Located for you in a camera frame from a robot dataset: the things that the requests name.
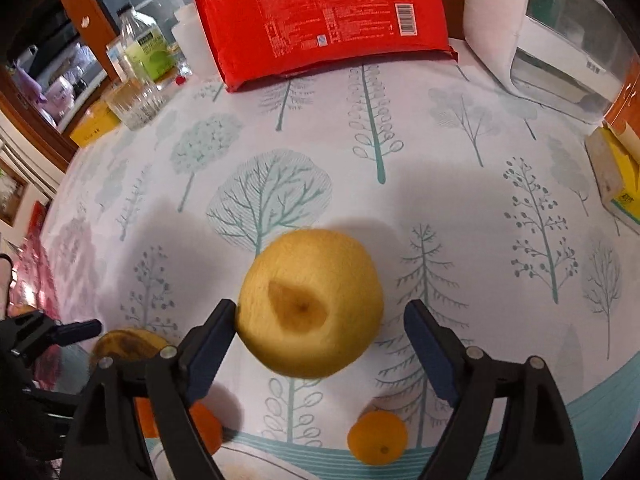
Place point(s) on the orange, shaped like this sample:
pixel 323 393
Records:
pixel 377 437
pixel 206 427

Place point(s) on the bruised yellow pear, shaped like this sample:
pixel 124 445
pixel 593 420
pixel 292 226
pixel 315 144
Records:
pixel 127 345

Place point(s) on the tree-print tablecloth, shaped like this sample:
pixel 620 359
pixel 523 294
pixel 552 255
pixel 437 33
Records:
pixel 310 160

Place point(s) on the clear bottle with green label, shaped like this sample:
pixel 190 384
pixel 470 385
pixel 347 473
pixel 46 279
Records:
pixel 145 45

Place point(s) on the white towel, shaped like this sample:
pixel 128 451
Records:
pixel 487 25

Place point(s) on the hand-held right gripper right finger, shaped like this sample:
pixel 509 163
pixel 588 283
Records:
pixel 430 355

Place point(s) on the white plastic bottle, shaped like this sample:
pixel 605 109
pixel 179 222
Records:
pixel 192 40

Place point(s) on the yellow tissue box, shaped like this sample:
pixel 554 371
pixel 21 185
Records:
pixel 612 180

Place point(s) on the wooden picture frame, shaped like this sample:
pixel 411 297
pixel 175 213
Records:
pixel 12 195

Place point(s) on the small clear jar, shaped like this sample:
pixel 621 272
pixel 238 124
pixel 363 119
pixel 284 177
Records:
pixel 183 62

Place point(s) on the clear drinking glass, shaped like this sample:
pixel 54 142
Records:
pixel 132 105

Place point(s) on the flat yellow box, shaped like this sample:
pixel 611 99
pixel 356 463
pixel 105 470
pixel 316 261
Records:
pixel 95 125

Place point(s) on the red round lid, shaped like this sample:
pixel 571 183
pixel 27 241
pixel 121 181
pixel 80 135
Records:
pixel 37 217

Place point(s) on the white countertop appliance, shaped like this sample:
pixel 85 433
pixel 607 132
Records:
pixel 565 45

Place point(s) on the small pale carton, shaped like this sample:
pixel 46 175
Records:
pixel 116 60

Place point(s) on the red plastic package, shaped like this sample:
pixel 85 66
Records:
pixel 325 25

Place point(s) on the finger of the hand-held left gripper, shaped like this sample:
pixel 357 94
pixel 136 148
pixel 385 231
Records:
pixel 55 401
pixel 75 331

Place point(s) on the pink scalloped plastic plate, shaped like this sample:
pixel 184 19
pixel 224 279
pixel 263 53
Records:
pixel 35 280

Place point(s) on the purple kitchen pot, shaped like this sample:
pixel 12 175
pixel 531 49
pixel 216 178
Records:
pixel 65 94

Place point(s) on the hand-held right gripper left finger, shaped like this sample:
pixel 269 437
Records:
pixel 210 360

